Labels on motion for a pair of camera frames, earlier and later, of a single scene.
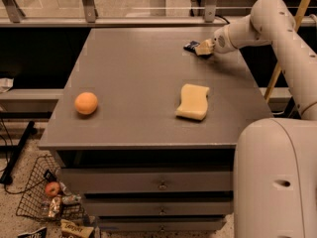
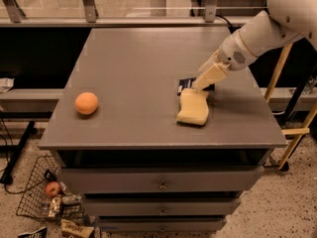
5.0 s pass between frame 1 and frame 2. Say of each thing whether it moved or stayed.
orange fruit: stayed
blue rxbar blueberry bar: moved
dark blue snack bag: stayed
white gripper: moved
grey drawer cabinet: stayed
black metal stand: stayed
